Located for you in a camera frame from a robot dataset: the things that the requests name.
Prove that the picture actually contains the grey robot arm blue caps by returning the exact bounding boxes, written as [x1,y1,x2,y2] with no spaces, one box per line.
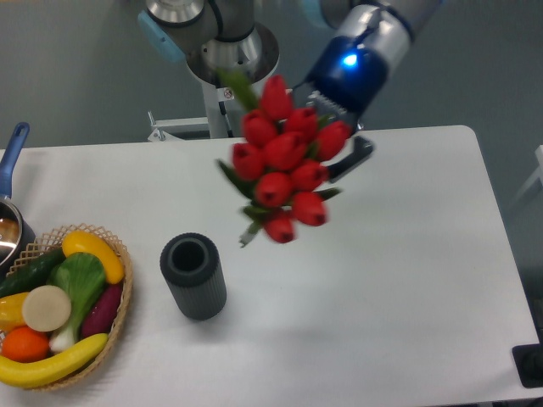
[137,1,439,138]

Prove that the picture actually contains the green cucumber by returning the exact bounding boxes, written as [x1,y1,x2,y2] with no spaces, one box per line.
[1,248,65,298]

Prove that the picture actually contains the black device at table edge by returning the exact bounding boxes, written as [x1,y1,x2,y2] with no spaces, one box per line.
[512,343,542,388]

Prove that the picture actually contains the green bok choy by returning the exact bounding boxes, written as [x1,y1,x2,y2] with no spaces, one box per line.
[48,253,105,354]

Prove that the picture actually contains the beige round disc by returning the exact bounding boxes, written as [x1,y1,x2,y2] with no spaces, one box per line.
[22,285,71,332]

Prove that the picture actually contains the blue handled saucepan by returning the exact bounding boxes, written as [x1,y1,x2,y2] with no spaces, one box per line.
[1,122,35,280]

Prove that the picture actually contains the yellow banana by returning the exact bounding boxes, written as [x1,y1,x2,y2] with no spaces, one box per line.
[1,333,109,389]

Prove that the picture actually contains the grey ribbed vase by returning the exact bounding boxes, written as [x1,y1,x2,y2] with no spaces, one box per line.
[160,232,227,321]

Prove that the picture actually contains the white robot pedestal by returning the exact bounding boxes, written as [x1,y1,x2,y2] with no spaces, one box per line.
[146,80,366,143]

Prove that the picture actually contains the orange fruit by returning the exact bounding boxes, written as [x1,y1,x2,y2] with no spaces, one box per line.
[1,326,49,363]

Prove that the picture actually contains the yellow squash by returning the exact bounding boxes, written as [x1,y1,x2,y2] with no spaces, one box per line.
[61,230,125,284]

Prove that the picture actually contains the white frame at right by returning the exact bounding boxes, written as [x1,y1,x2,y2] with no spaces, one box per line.
[505,145,542,216]

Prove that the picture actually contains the purple sweet potato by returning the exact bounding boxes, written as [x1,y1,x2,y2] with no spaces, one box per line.
[81,284,122,338]

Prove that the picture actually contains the yellow bell pepper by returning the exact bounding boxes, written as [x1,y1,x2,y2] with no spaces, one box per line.
[0,292,29,332]

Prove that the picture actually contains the woven wicker basket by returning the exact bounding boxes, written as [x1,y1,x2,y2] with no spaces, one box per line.
[1,224,133,391]

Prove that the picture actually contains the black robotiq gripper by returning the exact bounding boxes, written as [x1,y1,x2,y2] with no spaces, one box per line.
[293,36,389,183]

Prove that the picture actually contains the red tulip bouquet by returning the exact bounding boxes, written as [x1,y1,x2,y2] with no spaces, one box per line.
[217,70,352,247]

